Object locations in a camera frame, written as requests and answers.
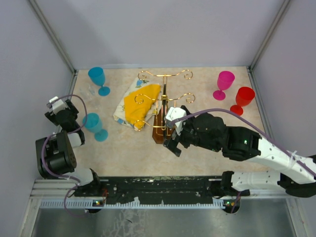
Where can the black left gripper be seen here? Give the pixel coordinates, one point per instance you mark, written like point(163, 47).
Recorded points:
point(72, 110)

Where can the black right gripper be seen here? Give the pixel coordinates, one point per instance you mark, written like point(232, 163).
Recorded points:
point(172, 143)

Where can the blue wine glass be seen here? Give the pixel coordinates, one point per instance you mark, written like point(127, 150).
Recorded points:
point(97, 76)
point(94, 125)

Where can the clear wine glass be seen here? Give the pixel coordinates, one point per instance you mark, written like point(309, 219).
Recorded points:
point(87, 92)

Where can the blue front wine glass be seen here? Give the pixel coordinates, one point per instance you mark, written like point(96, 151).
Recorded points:
point(97, 76)

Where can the magenta wine glass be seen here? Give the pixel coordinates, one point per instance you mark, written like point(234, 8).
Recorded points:
point(224, 82)

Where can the red wine glass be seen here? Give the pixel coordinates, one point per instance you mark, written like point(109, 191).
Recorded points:
point(244, 97)

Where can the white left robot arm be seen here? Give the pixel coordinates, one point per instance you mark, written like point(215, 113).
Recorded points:
point(55, 155)

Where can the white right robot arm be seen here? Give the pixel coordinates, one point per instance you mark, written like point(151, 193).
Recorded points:
point(294, 174)

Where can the yellow white patterned cloth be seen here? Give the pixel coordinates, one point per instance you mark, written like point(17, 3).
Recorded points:
point(127, 111)

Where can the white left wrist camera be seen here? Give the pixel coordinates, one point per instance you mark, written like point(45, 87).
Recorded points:
point(56, 104)

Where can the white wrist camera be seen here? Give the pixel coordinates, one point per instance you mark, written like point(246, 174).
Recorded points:
point(173, 114)
point(56, 104)

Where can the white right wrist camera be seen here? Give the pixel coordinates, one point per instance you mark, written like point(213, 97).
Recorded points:
point(173, 114)

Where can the gold wire wine glass rack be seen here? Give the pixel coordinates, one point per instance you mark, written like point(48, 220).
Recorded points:
point(160, 131)

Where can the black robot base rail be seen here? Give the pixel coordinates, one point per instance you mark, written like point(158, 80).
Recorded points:
point(153, 190)

